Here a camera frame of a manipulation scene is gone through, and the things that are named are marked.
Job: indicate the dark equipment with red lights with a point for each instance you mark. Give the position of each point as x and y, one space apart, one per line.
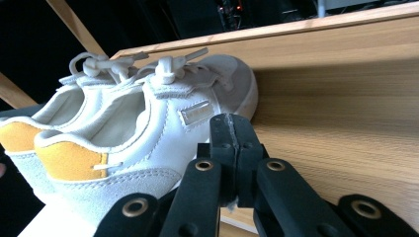
230 11

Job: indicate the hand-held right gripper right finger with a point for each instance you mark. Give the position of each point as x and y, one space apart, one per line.
248 154

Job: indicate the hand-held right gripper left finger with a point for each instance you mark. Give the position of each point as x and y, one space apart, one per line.
221 154

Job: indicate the white sneaker with yellow heel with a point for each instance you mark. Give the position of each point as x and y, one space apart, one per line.
158 118
66 105

